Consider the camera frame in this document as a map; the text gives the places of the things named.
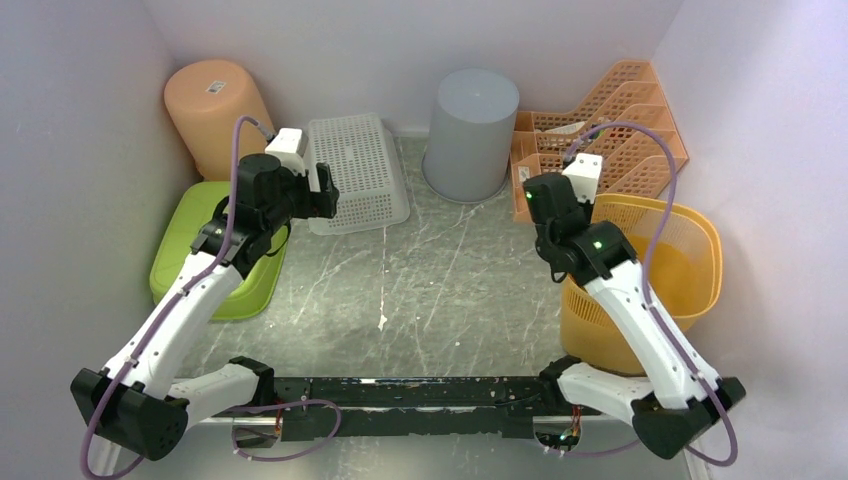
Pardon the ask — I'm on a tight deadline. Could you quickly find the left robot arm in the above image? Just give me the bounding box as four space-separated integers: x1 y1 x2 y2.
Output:
70 154 340 461

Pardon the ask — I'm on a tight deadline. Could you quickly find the orange plastic file organizer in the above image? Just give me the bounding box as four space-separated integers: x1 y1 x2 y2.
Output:
509 60 688 224

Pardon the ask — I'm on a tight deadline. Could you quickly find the green plastic tub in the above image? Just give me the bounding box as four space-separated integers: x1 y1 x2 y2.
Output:
149 181 288 321

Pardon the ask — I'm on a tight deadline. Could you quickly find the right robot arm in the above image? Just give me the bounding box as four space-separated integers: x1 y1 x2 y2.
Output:
523 173 746 466

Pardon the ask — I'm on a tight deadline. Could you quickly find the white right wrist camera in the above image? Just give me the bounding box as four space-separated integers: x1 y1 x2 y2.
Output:
561 153 603 205

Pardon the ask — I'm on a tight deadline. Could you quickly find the grey plastic bin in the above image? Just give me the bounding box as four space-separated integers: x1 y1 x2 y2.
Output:
421 68 520 204

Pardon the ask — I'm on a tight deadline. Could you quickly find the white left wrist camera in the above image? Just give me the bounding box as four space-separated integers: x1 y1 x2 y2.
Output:
264 128 308 176

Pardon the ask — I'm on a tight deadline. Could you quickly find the orange plastic bucket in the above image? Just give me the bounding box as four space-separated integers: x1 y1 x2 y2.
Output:
163 59 275 181

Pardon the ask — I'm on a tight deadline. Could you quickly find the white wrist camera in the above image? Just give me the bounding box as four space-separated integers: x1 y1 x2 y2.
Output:
561 153 603 205
264 128 308 176

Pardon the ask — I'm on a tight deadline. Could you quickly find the yellow mesh waste basket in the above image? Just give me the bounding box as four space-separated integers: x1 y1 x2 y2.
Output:
560 194 723 376

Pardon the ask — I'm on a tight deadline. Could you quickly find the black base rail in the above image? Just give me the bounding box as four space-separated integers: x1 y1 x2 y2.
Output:
271 376 604 441

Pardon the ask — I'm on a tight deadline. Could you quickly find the white paper booklet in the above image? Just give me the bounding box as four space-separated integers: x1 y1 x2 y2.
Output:
545 121 586 135

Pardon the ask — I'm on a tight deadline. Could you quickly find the white perforated plastic basket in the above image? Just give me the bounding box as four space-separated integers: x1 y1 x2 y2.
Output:
308 113 410 236

